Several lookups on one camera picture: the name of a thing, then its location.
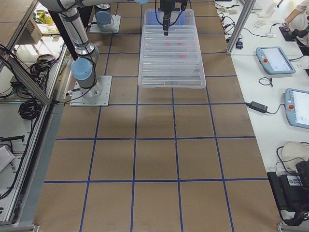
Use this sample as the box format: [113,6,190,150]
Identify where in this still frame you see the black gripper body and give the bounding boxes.
[160,0,187,13]

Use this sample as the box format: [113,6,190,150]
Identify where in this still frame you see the clear plastic box lid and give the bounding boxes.
[138,25,206,89]

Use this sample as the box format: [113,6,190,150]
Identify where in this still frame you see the clear plastic storage box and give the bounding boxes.
[144,8,196,29]

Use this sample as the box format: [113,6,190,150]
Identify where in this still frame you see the blue teach pendant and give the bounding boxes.
[255,47,296,74]
[284,88,309,129]

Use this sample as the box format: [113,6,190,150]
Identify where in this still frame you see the black power adapter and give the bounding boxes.
[249,101,267,114]

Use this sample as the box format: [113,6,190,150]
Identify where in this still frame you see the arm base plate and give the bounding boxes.
[69,76,112,107]
[89,14,121,34]

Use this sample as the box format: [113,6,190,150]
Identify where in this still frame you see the aluminium frame post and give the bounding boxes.
[226,0,256,55]

